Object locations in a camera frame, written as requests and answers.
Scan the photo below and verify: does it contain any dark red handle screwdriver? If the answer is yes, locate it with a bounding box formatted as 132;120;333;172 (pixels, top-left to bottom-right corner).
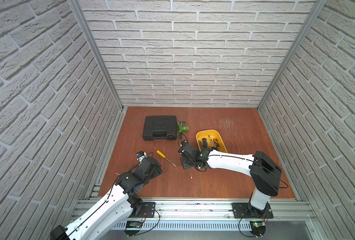
198;141;204;151

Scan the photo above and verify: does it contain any yellow transparent handle screwdriver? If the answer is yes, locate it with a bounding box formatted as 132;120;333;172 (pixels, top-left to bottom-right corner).
156;150;176;167

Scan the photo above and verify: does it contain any orange black stubby screwdriver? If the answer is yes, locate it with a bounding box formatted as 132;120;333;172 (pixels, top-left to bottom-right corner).
213;138;220;148

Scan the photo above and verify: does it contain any yellow black phillips screwdriver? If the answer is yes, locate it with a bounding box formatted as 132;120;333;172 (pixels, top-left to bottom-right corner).
202;138;208;148

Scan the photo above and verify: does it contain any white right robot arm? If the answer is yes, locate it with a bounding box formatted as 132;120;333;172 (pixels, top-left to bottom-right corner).
179;141;284;217

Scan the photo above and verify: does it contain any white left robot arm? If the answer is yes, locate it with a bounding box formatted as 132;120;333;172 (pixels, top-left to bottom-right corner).
50;157;162;240

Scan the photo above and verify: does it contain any yellow plastic storage box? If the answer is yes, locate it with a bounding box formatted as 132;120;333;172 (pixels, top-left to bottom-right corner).
196;130;228;153

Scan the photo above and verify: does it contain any black plastic tool case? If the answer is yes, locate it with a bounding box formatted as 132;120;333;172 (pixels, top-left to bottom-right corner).
142;116;177;141

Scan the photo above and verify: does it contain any left controller board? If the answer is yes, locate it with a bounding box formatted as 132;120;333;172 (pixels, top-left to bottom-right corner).
124;221;143;237

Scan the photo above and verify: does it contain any controller board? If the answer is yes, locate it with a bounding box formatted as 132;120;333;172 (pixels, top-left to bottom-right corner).
250;222;266;237
124;221;143;237

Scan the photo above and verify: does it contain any right controller board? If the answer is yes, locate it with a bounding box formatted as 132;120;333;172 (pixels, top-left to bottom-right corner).
250;222;266;237

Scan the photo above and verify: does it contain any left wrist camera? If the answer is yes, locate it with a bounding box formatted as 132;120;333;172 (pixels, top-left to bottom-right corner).
136;151;147;163

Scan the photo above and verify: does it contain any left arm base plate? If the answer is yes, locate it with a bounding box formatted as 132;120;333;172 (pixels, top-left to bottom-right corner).
130;202;155;218

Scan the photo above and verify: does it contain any aluminium front rail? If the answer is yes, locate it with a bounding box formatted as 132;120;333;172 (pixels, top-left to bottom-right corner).
75;197;316;223

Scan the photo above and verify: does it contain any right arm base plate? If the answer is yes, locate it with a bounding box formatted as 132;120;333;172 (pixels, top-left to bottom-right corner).
231;203;274;219

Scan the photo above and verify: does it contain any aluminium frame post left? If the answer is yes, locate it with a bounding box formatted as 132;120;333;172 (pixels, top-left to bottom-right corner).
68;0;124;111

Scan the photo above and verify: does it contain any aluminium frame post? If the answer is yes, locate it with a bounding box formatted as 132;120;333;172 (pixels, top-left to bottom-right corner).
257;0;328;111
68;0;124;111

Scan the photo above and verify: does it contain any aluminium frame post right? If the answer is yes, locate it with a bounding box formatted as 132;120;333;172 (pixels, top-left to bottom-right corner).
257;0;328;111

